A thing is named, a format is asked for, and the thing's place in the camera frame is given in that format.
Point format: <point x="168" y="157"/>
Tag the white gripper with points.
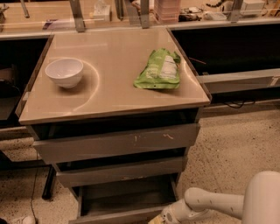
<point x="168" y="216"/>

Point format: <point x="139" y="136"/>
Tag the grey bottom drawer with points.
<point x="125" y="202"/>

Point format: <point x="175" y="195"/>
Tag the grey drawer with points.
<point x="54" y="151"/>
<point x="125" y="202"/>
<point x="122" y="172"/>

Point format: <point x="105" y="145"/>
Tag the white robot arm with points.
<point x="260" y="204"/>

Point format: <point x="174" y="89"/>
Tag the grey middle drawer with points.
<point x="122" y="172"/>

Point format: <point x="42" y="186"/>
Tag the grey top drawer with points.
<point x="54" y="151"/>

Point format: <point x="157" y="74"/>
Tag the grey drawer cabinet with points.
<point x="105" y="100"/>

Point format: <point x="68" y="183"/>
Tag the black table leg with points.
<point x="47" y="192"/>

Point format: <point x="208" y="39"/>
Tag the white sneaker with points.
<point x="24" y="220"/>

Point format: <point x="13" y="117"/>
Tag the green snack bag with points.
<point x="161" y="71"/>

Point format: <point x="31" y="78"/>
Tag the white ceramic bowl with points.
<point x="65" y="73"/>

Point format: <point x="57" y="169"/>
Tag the pink plastic container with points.
<point x="167" y="11"/>

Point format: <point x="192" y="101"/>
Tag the white tissue box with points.
<point x="102" y="11"/>

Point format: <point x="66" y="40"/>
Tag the white box on shelf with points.
<point x="251" y="7"/>

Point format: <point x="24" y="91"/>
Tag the grey side bench rail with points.
<point x="233" y="82"/>

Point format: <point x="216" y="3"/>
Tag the grey metal upright post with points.
<point x="144" y="15"/>

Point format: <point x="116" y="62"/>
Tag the grey metal shelf bracket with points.
<point x="77" y="15"/>

